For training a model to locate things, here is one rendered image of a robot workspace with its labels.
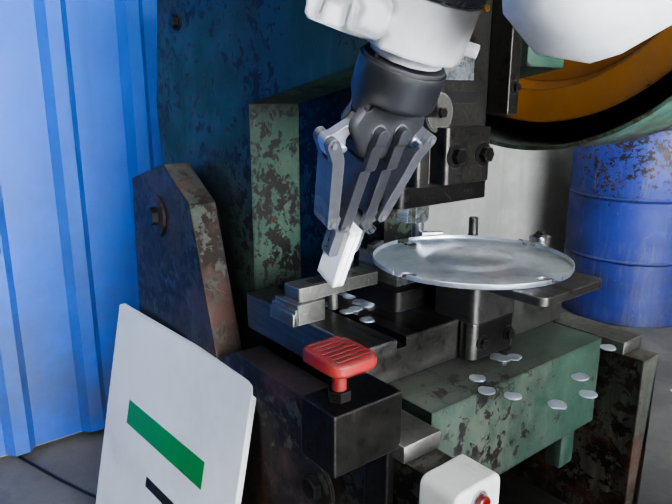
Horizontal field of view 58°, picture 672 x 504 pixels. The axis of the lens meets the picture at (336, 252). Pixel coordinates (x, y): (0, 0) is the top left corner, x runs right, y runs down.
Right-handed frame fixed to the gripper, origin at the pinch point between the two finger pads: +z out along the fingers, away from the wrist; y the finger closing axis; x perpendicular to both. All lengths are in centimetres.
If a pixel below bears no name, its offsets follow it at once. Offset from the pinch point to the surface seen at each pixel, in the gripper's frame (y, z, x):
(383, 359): 13.7, 19.8, -0.6
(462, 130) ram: 30.9, -4.6, 15.2
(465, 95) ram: 34.6, -7.7, 20.0
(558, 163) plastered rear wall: 257, 76, 120
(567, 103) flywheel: 66, -5, 22
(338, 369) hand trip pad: -2.4, 8.5, -7.6
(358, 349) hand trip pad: 1.7, 9.0, -5.7
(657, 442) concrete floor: 143, 88, -14
